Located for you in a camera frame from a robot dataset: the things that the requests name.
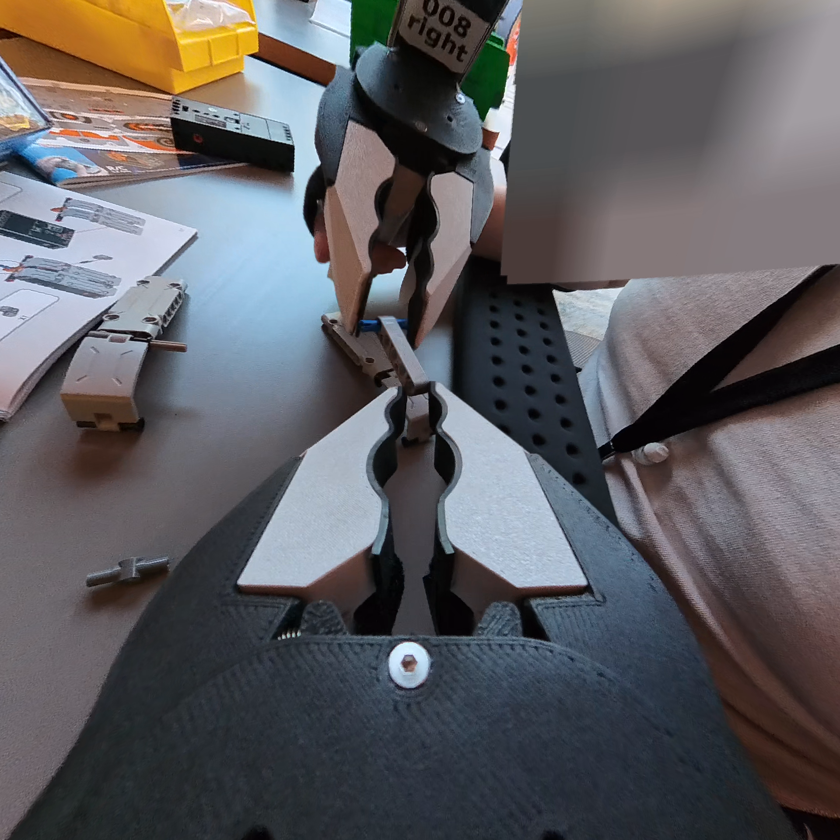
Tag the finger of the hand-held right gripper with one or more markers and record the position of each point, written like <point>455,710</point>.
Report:
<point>351,210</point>
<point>453,236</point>

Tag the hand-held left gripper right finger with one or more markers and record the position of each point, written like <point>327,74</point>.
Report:
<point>512,525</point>

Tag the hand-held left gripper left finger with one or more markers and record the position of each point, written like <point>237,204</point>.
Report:
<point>315,525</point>

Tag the blue toy pin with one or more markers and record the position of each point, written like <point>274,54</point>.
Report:
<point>369,324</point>

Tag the small grey toy brick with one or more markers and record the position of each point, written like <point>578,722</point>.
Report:
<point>403,354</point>

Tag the grey desk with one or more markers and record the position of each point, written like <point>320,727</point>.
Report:
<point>249,394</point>

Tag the person's right hand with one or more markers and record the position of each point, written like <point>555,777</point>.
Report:
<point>390,258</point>

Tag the green storage bin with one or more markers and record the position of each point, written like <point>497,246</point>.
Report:
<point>489,79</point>

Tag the grey toy panel assembly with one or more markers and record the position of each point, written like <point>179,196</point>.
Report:
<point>105,374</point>
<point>354,348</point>

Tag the black electronic module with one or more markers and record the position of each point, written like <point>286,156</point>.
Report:
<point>229,134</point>

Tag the black perforated chair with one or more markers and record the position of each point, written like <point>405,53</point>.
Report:
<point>518,380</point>

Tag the grey axle connector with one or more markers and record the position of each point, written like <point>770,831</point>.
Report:
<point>131,569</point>

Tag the person's pale pink shirt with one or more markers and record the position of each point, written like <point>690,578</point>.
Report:
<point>722,558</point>

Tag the printed sticker sheet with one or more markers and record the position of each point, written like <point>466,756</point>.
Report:
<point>98,111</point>

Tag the blue cover booklet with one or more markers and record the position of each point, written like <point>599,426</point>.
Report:
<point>79,167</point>

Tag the yellow plastic bin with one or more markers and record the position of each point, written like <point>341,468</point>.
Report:
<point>131,39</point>

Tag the open instruction booklet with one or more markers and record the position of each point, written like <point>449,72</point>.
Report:
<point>65,262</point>

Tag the blue toy robot kit box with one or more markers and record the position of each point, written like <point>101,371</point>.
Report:
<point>19,111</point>

